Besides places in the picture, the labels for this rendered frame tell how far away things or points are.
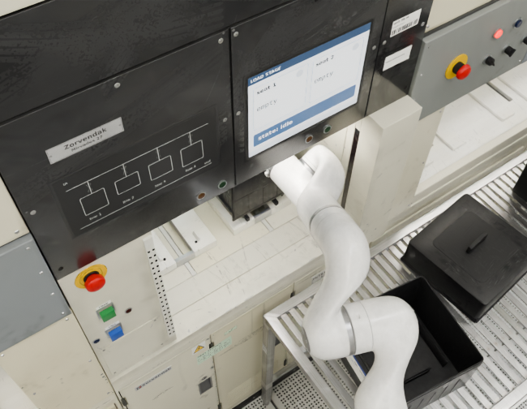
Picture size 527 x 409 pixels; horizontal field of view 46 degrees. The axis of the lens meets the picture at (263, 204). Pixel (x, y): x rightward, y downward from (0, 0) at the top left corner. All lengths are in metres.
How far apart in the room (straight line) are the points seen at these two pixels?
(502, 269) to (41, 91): 1.43
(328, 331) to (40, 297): 0.54
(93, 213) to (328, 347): 0.50
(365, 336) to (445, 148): 1.07
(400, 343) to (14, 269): 0.71
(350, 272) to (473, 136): 1.13
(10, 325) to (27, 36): 0.60
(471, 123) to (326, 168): 0.93
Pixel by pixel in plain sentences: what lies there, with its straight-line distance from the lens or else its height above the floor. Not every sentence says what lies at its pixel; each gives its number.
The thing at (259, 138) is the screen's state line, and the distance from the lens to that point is 1.23.
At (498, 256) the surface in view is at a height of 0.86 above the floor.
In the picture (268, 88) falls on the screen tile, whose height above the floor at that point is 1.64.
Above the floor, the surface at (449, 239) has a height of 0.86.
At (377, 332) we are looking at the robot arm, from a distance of 1.23.
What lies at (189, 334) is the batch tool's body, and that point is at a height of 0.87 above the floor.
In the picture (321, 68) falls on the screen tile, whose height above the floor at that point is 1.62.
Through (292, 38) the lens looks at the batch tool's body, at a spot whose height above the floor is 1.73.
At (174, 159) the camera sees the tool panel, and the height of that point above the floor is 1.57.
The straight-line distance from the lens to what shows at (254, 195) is 1.76.
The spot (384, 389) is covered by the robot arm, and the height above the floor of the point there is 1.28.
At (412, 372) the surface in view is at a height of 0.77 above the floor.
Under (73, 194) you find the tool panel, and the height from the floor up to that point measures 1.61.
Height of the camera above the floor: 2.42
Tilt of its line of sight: 54 degrees down
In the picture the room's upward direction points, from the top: 1 degrees clockwise
